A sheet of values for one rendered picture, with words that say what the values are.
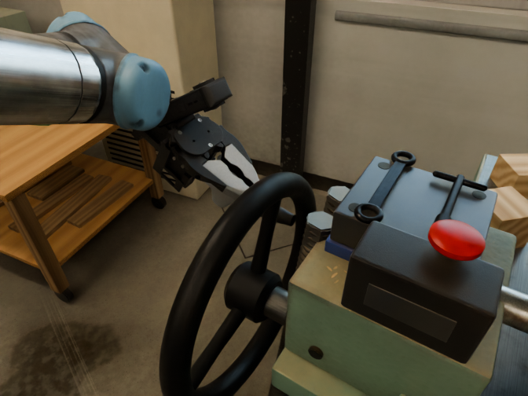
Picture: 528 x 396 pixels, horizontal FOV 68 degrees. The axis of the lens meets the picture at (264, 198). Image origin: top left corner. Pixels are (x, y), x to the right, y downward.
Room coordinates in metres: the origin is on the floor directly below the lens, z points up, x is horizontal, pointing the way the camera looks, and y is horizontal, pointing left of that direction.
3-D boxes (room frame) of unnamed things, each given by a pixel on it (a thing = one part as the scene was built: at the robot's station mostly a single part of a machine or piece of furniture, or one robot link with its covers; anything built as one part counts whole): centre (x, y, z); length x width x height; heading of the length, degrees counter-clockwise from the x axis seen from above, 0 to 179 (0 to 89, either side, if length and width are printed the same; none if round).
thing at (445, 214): (0.21, -0.13, 1.01); 0.07 x 0.04 x 0.01; 148
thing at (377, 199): (0.24, -0.09, 1.00); 0.10 x 0.02 x 0.01; 148
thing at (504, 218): (0.29, -0.23, 0.92); 0.04 x 0.04 x 0.04; 12
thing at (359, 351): (0.20, -0.11, 0.92); 0.15 x 0.13 x 0.09; 148
